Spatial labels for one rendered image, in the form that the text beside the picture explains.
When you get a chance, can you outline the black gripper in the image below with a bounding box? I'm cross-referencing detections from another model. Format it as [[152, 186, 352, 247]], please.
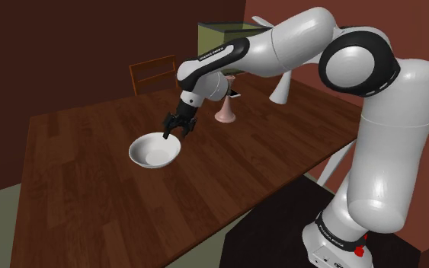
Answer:
[[162, 100, 200, 140]]

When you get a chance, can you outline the white bowl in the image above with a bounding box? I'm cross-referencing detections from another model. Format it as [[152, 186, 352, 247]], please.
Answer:
[[128, 132, 182, 170]]

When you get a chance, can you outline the pink vase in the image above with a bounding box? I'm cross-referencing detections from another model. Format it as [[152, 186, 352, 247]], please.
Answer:
[[214, 73, 237, 124]]

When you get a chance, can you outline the brown wooden chair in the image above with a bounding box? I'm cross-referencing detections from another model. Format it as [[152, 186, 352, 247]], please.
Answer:
[[128, 54, 180, 97]]

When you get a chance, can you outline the olive green cabinet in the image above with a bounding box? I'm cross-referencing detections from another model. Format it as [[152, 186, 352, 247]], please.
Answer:
[[197, 21, 271, 75]]

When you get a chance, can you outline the brown wooden table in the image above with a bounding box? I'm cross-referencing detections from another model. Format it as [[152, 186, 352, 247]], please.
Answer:
[[9, 72, 364, 268]]

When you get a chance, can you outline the black robot stand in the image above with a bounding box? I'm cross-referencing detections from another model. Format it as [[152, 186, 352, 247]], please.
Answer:
[[219, 174, 421, 268]]

